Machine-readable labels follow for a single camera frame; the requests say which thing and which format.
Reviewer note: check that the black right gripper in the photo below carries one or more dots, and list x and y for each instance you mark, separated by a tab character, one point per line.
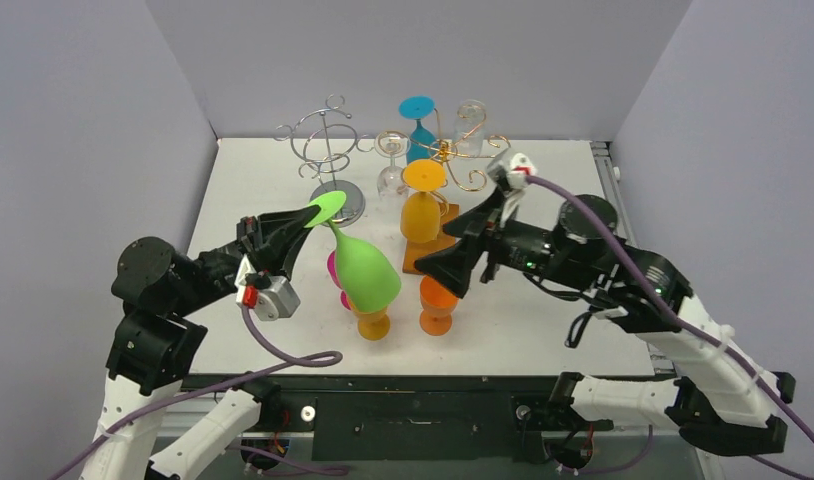
490	240

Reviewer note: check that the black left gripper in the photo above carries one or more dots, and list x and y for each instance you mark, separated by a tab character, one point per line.
273	240

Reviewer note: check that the gold wire glass rack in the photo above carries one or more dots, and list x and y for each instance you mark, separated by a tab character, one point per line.
444	153

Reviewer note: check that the yellow wine glass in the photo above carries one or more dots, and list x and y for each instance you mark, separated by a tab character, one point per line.
421	215
372	326

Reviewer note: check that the green plastic wine glass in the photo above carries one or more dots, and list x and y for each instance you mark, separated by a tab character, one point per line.
366	275

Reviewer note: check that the blue plastic wine glass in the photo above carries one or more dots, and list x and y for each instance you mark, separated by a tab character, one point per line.
417	108

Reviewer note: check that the clear patterned wine glass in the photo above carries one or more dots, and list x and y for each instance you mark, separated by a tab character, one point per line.
469	128

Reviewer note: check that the clear small wine glass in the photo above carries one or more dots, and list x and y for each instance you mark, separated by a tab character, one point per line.
391	145

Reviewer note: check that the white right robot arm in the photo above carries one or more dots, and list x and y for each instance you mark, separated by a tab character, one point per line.
721	401

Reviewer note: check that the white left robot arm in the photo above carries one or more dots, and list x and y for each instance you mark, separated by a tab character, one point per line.
155	343

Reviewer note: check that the pink plastic wine glass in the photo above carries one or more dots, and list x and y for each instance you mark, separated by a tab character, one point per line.
331	267

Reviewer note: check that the orange plastic wine glass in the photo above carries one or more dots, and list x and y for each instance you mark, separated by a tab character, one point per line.
438	304

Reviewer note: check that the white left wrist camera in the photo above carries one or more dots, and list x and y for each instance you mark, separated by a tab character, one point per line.
270	297

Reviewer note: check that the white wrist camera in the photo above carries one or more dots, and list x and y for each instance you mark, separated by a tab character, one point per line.
509	170
270	297

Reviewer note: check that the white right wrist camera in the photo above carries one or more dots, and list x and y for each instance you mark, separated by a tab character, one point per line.
509	170

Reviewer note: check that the silver wire glass rack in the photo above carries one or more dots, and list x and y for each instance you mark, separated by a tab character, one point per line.
324	142

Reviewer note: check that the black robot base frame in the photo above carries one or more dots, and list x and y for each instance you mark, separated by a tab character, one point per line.
436	427

